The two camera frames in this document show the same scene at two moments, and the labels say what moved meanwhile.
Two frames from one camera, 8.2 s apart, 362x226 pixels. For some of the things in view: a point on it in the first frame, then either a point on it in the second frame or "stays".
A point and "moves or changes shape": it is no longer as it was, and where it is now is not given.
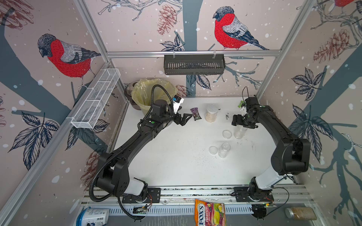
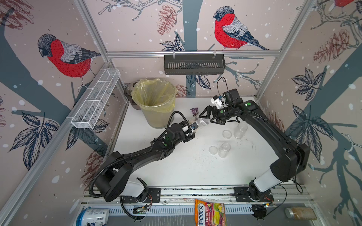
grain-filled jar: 300,213 stays
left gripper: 183,121 -> 181,125
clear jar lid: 226,133 stays
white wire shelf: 94,98 stays
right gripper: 237,119 -> 214,108
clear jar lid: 213,150 stays
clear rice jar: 239,131 stays
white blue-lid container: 90,216 stays
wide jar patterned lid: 211,113 moves or changes shape
